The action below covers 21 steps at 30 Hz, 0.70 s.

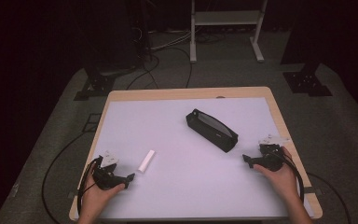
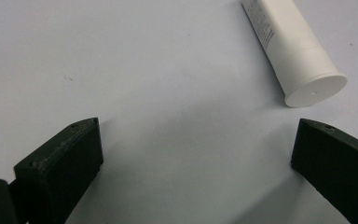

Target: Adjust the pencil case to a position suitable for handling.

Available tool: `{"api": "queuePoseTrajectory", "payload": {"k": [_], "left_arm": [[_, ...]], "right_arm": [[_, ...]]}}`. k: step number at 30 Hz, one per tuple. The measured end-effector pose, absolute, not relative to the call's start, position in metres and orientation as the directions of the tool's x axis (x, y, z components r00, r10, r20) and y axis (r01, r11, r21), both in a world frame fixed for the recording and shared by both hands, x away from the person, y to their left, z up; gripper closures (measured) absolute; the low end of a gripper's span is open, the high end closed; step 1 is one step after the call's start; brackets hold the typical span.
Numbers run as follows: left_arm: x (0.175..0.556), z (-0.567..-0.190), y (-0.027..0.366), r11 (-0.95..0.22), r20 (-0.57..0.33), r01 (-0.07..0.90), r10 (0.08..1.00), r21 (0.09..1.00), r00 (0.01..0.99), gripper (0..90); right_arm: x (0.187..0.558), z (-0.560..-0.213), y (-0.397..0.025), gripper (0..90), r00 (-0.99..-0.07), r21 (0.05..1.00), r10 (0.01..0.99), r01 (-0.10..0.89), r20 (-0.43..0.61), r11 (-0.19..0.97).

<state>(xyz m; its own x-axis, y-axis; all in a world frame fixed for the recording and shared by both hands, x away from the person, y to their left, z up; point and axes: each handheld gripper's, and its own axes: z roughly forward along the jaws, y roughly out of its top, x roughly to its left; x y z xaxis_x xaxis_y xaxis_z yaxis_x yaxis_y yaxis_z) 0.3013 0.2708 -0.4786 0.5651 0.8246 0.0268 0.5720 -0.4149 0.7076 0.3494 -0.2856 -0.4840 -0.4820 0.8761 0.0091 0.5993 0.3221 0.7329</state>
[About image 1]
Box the person's right hand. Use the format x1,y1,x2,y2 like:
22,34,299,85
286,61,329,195
253,147,300,202

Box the black pencil case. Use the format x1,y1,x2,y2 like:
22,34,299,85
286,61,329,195
185,108,240,154

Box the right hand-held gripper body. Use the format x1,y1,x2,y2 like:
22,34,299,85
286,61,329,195
252,133,291,173

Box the white table mat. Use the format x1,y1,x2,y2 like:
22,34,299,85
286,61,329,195
74,97,315,220

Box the black stand base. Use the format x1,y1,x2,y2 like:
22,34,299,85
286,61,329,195
73,70,119,102
282,63,334,98

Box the gray tape strip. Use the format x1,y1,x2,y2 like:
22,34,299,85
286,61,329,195
67,189,83,200
302,186,324,196

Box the white floor cables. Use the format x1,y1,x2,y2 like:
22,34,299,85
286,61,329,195
148,28,194,52

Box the white stick eraser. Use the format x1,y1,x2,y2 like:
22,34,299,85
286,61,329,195
137,149,157,174

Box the white metal stand frame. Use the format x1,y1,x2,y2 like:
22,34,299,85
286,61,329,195
189,0,269,64

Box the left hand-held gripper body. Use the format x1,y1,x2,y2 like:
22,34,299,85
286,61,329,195
91,150,128,191

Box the left hand-held gripper cable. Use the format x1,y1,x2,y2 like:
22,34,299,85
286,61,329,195
76,155,104,217

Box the right hand-held gripper cable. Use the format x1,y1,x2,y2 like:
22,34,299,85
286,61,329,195
269,148,305,203

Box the person's left hand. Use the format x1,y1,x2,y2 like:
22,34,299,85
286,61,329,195
81,169,127,217

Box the black looped floor cable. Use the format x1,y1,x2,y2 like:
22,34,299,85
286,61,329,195
125,46,194,91

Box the wooden table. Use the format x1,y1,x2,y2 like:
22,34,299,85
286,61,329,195
68,86,324,222

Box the hand-held gripper cable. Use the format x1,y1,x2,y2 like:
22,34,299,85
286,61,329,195
269,148,305,203
76,155,104,217

